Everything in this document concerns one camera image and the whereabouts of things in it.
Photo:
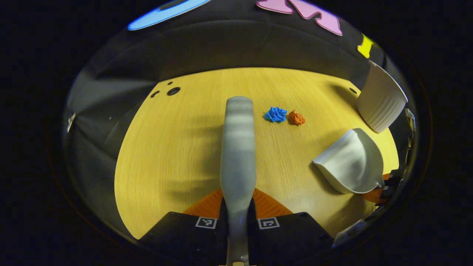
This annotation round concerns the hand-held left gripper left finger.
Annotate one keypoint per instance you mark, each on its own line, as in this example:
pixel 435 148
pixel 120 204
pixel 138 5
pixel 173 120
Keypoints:
pixel 184 232

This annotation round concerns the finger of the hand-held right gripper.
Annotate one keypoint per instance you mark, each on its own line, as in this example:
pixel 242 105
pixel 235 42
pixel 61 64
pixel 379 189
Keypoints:
pixel 377 195
pixel 394 176

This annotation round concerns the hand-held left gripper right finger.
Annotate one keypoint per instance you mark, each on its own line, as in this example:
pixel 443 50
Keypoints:
pixel 292 232

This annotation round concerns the white dustpan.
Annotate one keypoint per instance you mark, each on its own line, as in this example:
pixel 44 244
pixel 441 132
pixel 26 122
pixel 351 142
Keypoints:
pixel 354 162

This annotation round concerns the white ribbed garbage bin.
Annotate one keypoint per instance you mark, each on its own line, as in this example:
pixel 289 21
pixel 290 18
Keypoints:
pixel 380 103

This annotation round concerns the small white broom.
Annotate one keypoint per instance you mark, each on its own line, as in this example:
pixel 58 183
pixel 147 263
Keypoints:
pixel 238 155

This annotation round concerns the orange paper scrap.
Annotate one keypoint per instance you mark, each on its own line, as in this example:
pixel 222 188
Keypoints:
pixel 296 118

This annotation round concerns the blue paper scrap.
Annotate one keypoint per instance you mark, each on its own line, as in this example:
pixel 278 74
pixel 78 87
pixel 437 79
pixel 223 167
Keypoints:
pixel 275 115

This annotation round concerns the white backdrop clip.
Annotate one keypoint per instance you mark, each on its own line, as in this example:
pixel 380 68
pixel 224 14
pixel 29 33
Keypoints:
pixel 70 122

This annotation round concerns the black backdrop cloth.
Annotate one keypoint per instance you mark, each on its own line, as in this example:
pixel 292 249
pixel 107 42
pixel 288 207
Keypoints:
pixel 221 44

